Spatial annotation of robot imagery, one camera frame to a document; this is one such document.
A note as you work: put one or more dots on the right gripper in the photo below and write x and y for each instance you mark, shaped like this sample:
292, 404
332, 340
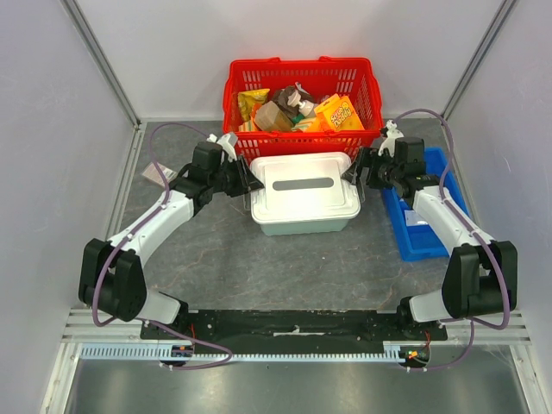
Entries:
371, 169

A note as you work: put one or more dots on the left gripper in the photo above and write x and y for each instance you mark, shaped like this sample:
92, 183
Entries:
247, 178

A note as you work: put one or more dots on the white bin lid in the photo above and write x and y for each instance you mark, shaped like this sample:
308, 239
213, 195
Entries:
303, 188

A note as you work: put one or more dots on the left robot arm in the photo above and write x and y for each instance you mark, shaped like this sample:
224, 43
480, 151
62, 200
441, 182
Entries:
112, 278

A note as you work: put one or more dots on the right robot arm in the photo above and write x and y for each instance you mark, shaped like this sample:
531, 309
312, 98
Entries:
481, 280

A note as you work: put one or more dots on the light teal plastic bin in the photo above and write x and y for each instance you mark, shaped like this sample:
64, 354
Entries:
304, 227

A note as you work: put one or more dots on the orange Scrub Daddy box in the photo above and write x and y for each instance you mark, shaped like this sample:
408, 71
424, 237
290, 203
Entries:
337, 114

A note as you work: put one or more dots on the brown cardboard box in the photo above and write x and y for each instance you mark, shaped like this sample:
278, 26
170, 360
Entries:
270, 118

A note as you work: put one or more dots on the red plastic shopping basket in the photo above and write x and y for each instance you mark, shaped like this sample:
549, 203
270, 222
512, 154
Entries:
325, 76

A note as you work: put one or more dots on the yellow snack bag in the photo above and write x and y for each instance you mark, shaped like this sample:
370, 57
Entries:
246, 100

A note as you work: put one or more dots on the white pump bottle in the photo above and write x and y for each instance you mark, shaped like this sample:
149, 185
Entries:
305, 107

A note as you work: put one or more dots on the blue compartment tray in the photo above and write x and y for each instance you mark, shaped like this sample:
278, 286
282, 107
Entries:
421, 242

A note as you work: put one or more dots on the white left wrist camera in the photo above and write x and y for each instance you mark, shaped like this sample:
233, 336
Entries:
227, 142

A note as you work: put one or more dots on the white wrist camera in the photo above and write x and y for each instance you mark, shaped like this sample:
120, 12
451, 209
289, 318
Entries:
227, 142
390, 134

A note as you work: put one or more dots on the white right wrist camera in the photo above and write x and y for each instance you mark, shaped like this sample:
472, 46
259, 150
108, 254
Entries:
390, 134

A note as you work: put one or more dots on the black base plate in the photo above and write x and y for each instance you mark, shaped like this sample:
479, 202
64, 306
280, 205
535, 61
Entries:
224, 325

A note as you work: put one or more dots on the slotted cable duct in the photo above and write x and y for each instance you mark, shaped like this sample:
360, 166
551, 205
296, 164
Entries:
172, 353

